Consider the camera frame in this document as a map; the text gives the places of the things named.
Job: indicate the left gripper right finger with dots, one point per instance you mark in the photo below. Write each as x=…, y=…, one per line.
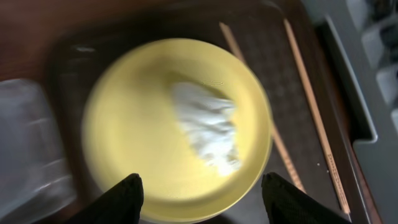
x=287, y=204

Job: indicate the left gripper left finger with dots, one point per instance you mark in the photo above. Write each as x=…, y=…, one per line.
x=120, y=204

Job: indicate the wooden chopstick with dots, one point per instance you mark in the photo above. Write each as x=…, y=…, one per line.
x=317, y=119
x=283, y=152

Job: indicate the yellow round plate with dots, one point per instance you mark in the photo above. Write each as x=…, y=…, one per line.
x=129, y=126

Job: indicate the white tissue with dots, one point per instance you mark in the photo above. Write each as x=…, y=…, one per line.
x=205, y=117

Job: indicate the grey plastic dishwasher rack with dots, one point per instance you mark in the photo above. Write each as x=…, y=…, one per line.
x=362, y=35

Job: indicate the clear plastic bin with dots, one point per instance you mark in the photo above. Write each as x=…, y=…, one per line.
x=35, y=179

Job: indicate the dark brown serving tray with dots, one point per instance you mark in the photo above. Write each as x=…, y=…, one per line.
x=84, y=51

